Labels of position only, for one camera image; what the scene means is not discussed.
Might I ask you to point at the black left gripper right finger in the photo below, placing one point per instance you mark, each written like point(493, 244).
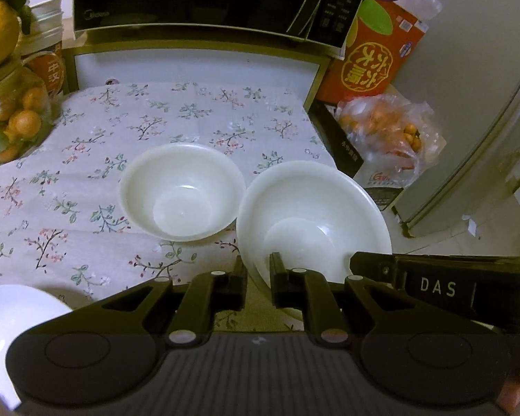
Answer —
point(408, 349)

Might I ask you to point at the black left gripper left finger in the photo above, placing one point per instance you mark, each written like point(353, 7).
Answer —
point(110, 348)

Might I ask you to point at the white rose-pattern plate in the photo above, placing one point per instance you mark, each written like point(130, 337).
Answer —
point(22, 308)

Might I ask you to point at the large white bowl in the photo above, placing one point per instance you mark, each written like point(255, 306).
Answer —
point(313, 215)

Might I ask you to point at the small white bowl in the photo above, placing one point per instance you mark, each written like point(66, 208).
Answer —
point(181, 192)

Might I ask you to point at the black flat box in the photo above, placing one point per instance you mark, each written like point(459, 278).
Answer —
point(351, 155)

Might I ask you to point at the plastic bag of oranges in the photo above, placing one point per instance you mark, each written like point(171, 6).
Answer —
point(398, 140)

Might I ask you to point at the grey refrigerator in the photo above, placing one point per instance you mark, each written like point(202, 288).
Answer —
point(467, 68)

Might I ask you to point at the glass jar of kumquats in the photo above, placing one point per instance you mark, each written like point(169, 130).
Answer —
point(25, 110)

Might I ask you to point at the red gift box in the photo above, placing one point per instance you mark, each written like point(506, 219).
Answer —
point(381, 39)

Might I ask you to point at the red label jar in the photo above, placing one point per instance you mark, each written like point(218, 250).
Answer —
point(43, 47)

